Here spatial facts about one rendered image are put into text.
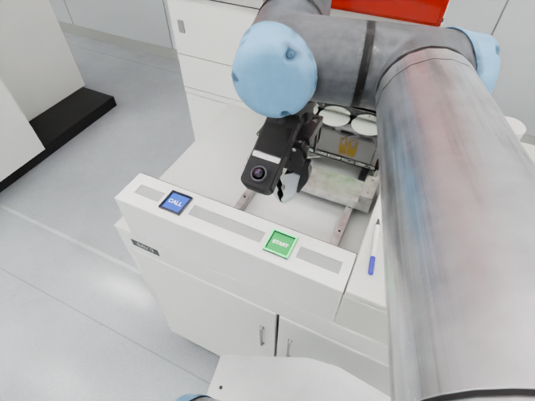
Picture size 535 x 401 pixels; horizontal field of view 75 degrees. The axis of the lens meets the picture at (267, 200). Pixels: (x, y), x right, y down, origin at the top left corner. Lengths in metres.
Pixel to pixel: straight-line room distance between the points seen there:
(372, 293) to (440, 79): 0.51
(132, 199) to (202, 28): 0.65
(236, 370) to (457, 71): 0.66
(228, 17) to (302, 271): 0.81
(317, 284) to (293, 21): 0.50
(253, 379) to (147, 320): 1.07
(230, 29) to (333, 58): 0.91
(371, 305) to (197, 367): 1.07
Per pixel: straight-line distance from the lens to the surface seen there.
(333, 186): 0.96
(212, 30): 1.25
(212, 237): 0.75
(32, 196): 2.53
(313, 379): 0.77
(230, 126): 1.25
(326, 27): 0.33
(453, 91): 0.23
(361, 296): 0.69
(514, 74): 2.72
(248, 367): 0.77
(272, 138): 0.48
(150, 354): 1.72
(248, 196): 0.96
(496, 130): 0.20
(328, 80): 0.32
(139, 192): 0.88
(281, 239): 0.73
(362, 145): 1.08
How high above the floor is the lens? 1.56
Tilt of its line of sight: 49 degrees down
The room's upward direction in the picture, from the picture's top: straight up
